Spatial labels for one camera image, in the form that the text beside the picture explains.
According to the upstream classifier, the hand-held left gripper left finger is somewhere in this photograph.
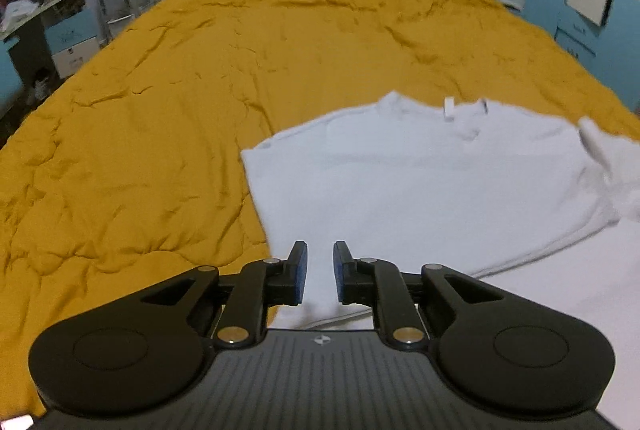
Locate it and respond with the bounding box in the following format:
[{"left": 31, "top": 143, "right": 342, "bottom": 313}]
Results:
[{"left": 141, "top": 240, "right": 310, "bottom": 352}]

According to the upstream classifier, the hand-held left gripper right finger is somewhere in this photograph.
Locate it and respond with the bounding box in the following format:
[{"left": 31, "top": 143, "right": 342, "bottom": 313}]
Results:
[{"left": 332, "top": 240, "right": 504, "bottom": 353}]

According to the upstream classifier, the white t-shirt with blue print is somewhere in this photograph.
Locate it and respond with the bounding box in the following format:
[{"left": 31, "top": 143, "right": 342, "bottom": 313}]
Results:
[{"left": 240, "top": 90, "right": 640, "bottom": 332}]

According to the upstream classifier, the mustard yellow blanket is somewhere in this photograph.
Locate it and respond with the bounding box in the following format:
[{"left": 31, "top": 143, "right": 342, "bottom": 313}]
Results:
[{"left": 0, "top": 0, "right": 640, "bottom": 421}]

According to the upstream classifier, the white cloth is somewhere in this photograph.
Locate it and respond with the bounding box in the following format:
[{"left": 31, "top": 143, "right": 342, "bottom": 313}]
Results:
[{"left": 475, "top": 217, "right": 640, "bottom": 430}]

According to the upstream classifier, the white drawer box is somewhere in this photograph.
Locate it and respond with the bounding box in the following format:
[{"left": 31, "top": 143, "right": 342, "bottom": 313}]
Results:
[{"left": 50, "top": 32, "right": 102, "bottom": 79}]

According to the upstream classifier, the blue drawer cabinet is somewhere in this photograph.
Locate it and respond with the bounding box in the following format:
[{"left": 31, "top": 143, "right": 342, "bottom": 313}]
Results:
[{"left": 552, "top": 4, "right": 599, "bottom": 58}]

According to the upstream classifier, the cluttered desk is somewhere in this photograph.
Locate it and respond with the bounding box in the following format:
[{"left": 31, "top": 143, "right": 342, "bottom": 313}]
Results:
[{"left": 0, "top": 0, "right": 98, "bottom": 90}]

